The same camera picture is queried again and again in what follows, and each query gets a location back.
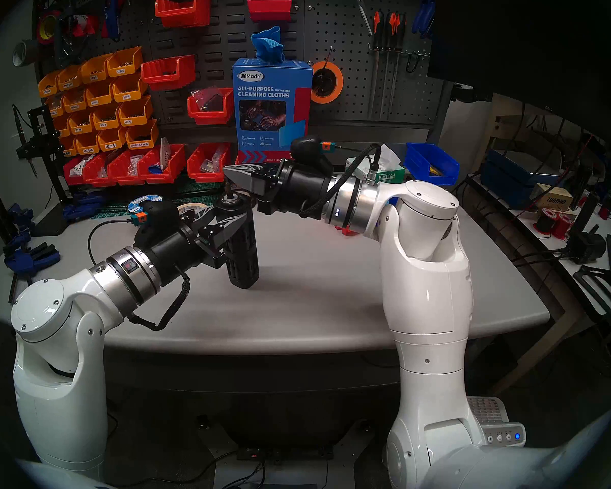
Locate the red white tape roll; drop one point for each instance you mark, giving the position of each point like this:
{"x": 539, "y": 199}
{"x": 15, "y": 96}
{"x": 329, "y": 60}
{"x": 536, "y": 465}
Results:
{"x": 86, "y": 25}

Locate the black electric screwdriver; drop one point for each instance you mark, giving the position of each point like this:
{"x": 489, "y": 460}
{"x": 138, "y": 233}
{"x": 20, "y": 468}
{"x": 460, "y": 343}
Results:
{"x": 242, "y": 264}

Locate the orange tape roll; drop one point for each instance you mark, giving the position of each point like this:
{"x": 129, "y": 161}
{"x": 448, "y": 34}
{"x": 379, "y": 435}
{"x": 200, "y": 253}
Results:
{"x": 339, "y": 91}

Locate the green cutting mat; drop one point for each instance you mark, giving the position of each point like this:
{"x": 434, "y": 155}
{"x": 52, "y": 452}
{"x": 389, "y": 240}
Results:
{"x": 188, "y": 187}

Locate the black desk device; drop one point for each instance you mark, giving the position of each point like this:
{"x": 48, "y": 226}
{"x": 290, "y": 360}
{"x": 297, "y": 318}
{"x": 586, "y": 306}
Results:
{"x": 585, "y": 246}

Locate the black power strip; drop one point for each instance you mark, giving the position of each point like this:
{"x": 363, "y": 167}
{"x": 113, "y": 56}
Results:
{"x": 285, "y": 452}

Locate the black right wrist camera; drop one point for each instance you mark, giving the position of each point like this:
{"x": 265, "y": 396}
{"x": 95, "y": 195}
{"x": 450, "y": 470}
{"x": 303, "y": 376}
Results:
{"x": 308, "y": 147}

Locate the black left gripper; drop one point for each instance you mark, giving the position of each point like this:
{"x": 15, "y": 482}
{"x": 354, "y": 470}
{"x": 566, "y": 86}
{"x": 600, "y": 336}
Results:
{"x": 178, "y": 251}

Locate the black tool stand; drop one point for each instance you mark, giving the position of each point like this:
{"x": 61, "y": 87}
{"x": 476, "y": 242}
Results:
{"x": 43, "y": 141}

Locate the orange plastic parts bin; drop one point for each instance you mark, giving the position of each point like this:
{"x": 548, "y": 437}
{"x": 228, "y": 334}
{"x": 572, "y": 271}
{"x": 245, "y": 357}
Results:
{"x": 112, "y": 146}
{"x": 94, "y": 76}
{"x": 80, "y": 129}
{"x": 48, "y": 90}
{"x": 105, "y": 125}
{"x": 62, "y": 133}
{"x": 87, "y": 149}
{"x": 129, "y": 96}
{"x": 69, "y": 84}
{"x": 55, "y": 112}
{"x": 123, "y": 69}
{"x": 134, "y": 119}
{"x": 99, "y": 101}
{"x": 74, "y": 107}
{"x": 141, "y": 143}
{"x": 68, "y": 152}

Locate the white cardboard box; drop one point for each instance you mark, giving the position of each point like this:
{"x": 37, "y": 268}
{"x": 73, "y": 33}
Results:
{"x": 552, "y": 200}

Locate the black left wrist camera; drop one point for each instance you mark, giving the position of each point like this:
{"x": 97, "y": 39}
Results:
{"x": 158, "y": 218}

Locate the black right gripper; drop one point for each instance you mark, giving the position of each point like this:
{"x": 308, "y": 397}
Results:
{"x": 300, "y": 187}

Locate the black monitor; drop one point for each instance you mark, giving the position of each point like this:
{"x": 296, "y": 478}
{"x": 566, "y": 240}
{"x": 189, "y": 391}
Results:
{"x": 529, "y": 45}

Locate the blue storage crate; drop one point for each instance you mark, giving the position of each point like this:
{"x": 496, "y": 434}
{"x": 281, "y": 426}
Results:
{"x": 504, "y": 180}

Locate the red plastic parts bin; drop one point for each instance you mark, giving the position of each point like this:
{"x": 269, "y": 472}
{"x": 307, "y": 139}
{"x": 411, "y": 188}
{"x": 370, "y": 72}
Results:
{"x": 210, "y": 117}
{"x": 72, "y": 179}
{"x": 125, "y": 179}
{"x": 203, "y": 176}
{"x": 168, "y": 78}
{"x": 183, "y": 17}
{"x": 96, "y": 180}
{"x": 160, "y": 177}
{"x": 270, "y": 10}

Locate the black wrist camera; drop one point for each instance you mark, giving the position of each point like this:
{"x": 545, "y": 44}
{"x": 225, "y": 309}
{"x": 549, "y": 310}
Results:
{"x": 158, "y": 218}
{"x": 308, "y": 147}

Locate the red yellow tape roll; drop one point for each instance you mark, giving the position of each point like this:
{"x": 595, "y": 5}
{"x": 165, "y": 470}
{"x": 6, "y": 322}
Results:
{"x": 42, "y": 29}

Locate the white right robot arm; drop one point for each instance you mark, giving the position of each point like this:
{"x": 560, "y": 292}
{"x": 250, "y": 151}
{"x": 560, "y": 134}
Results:
{"x": 427, "y": 289}

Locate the blue microfiber cloth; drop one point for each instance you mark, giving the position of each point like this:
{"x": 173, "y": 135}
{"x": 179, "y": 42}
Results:
{"x": 267, "y": 47}

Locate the beige masking tape roll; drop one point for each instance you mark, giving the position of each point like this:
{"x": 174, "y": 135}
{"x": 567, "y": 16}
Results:
{"x": 193, "y": 206}

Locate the small red plastic bin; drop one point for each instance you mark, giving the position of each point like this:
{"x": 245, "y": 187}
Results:
{"x": 347, "y": 231}

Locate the white paper packet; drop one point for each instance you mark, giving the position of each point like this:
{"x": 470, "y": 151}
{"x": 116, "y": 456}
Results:
{"x": 164, "y": 154}

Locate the large blue plastic bin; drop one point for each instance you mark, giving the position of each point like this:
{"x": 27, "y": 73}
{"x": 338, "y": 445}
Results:
{"x": 420, "y": 159}

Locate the grey duct tape roll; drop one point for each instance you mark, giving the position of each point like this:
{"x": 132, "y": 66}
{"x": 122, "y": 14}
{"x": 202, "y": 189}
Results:
{"x": 28, "y": 52}

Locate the clear plastic parts bag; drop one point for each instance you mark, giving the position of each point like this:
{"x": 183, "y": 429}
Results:
{"x": 80, "y": 167}
{"x": 206, "y": 100}
{"x": 206, "y": 164}

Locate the blue bar clamp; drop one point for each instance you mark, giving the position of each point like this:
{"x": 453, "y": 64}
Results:
{"x": 81, "y": 206}
{"x": 20, "y": 220}
{"x": 30, "y": 261}

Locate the black pegboard wall panel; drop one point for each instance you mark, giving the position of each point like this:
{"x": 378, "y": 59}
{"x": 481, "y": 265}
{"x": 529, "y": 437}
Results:
{"x": 341, "y": 34}

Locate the green white wipes box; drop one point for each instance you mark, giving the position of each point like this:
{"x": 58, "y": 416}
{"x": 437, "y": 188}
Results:
{"x": 393, "y": 176}

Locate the blue cleaning cloths box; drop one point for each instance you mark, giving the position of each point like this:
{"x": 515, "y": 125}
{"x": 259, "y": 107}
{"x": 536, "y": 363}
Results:
{"x": 257, "y": 121}

